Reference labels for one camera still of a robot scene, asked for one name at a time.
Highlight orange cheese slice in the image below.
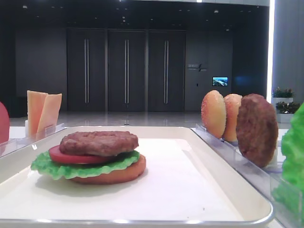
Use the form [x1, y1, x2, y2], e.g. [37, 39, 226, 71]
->
[37, 94, 62, 133]
[27, 90, 48, 136]

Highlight brown meat patty on tray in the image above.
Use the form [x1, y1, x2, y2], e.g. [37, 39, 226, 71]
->
[59, 131, 139, 157]

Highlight red tomato slice on tray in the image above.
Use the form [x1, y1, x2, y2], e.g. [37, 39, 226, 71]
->
[48, 145, 116, 164]

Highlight standing brown meat patty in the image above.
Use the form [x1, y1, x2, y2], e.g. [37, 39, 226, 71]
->
[236, 94, 278, 168]

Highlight standing orange cheese slice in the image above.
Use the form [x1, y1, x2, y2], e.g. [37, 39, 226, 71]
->
[27, 90, 48, 136]

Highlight green lettuce leaf on tray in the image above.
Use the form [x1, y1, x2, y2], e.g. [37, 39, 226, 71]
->
[30, 151, 140, 180]

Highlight standing red tomato slice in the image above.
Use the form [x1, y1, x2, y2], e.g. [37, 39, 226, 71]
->
[0, 102, 10, 143]

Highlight standing green lettuce leaf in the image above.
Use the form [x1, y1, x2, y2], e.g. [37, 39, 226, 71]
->
[272, 105, 304, 220]

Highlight bottom bun slice on tray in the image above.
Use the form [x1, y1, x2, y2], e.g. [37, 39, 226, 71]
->
[71, 154, 146, 185]

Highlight sesame bun top outer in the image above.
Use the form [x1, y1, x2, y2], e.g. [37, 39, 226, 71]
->
[201, 90, 227, 139]

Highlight sesame bun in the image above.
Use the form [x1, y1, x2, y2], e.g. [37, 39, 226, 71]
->
[201, 90, 227, 139]
[223, 94, 242, 142]

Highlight dark triple door panels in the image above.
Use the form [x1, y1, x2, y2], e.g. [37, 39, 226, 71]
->
[67, 28, 185, 112]

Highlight white rectangular serving tray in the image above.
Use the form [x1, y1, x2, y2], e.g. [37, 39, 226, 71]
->
[0, 126, 274, 228]

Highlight sesame bun top inner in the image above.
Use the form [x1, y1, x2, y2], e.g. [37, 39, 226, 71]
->
[223, 94, 242, 142]

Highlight potted plants in white planter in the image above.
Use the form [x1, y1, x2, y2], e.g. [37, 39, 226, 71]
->
[271, 87, 300, 124]

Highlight small wall display screen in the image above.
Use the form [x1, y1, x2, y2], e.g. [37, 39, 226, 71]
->
[212, 77, 228, 86]

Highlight clear right rail strip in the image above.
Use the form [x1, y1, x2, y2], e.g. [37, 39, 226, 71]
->
[195, 124, 304, 228]

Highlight clear rail strip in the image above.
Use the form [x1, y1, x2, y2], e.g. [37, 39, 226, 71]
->
[0, 123, 65, 157]
[195, 124, 304, 228]

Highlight clear left rail strip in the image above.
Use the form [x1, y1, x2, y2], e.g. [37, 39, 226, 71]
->
[0, 123, 65, 157]

